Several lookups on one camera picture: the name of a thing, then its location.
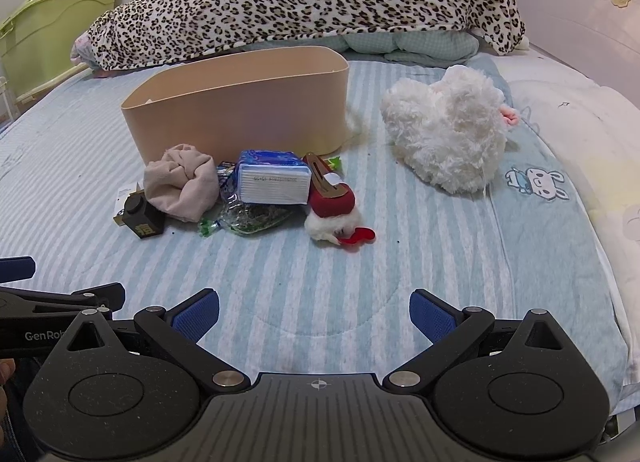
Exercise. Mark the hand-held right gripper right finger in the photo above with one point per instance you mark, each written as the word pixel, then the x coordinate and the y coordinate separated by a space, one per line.
pixel 433 316

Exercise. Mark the green checked quilt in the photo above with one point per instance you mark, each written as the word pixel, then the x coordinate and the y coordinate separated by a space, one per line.
pixel 415 45

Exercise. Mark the red white plush ornament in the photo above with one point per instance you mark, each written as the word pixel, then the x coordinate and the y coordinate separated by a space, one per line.
pixel 332 214

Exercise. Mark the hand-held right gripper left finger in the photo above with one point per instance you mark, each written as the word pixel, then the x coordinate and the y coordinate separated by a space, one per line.
pixel 196 316

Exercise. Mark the small blue packet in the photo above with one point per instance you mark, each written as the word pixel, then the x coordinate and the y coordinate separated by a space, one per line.
pixel 227 179

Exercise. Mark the white bed headboard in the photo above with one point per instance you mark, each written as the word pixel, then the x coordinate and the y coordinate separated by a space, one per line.
pixel 585 1

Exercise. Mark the white printed bed sheet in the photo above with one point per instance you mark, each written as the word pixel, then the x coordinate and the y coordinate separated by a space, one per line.
pixel 590 141

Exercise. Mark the blue striped quilt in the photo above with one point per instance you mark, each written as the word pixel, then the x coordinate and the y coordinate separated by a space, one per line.
pixel 310 282

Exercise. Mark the person's left hand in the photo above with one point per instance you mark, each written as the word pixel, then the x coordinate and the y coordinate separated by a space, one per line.
pixel 5 374

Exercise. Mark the blue white tissue pack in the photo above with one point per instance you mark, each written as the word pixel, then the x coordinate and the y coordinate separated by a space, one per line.
pixel 274 181

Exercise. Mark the small black cube box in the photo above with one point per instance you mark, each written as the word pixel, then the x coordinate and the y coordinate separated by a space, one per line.
pixel 144 219

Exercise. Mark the pink cloth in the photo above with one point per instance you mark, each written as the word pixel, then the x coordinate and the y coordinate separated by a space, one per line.
pixel 82 56

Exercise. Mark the white plush toy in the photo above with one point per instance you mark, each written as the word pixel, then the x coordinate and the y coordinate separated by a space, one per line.
pixel 442 131

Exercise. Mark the beige oval storage basket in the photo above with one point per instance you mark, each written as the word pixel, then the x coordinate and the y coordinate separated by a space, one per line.
pixel 235 106

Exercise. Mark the small green wrapper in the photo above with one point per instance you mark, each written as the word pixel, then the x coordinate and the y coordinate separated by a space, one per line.
pixel 334 164

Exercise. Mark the brown hair clip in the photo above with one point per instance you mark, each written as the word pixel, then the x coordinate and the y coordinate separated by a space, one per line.
pixel 325 176

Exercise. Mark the beige rolled cloth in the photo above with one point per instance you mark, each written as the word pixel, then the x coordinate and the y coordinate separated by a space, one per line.
pixel 180 184

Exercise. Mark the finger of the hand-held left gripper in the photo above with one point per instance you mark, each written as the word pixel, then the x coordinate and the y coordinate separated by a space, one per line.
pixel 60 296
pixel 15 270

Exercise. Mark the clear plastic wrapper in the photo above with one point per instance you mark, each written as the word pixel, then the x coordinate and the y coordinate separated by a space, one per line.
pixel 252 218

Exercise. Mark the green plastic storage cabinet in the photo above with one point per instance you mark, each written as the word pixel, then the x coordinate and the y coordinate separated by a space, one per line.
pixel 45 36

